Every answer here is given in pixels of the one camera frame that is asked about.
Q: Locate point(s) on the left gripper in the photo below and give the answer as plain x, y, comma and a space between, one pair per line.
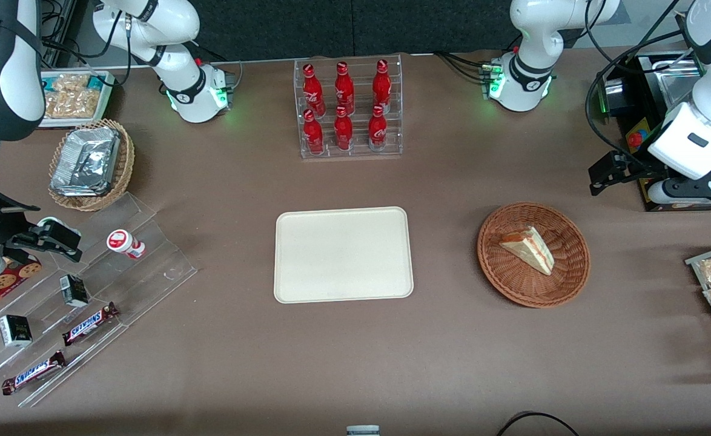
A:
634, 169

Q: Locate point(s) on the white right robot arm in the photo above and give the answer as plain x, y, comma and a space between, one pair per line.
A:
181, 75

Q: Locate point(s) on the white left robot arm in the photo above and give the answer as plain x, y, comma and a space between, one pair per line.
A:
528, 68

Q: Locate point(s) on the light tan wicker basket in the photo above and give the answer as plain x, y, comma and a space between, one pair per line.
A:
126, 160

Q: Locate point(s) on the brown round wicker basket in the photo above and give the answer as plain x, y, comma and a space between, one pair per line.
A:
567, 272

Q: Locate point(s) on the triangular wrapped sandwich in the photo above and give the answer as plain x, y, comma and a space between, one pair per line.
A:
531, 249

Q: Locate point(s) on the beige plastic tray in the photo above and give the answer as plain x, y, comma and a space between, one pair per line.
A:
343, 254

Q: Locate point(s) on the small black carton box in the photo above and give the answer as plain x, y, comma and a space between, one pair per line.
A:
15, 330
74, 290

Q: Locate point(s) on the red white yogurt cup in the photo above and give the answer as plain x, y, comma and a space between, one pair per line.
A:
122, 242

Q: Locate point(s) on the silver foil package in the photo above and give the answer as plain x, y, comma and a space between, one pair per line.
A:
86, 160

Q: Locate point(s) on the Snickers chocolate bar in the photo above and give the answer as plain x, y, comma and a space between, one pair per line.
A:
91, 324
33, 372

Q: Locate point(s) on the black appliance with steel top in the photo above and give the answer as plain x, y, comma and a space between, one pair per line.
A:
670, 79

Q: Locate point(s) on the clear acrylic stepped shelf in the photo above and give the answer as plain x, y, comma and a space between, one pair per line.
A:
149, 266

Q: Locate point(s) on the white snack container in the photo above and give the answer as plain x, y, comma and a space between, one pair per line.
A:
108, 82

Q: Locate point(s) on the red cola bottle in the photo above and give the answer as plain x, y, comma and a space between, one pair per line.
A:
343, 131
312, 91
314, 134
344, 88
382, 86
378, 129

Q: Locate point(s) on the clear acrylic bottle rack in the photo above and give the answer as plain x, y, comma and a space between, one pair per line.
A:
349, 152

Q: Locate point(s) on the small grey object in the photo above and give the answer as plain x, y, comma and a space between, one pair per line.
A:
363, 431

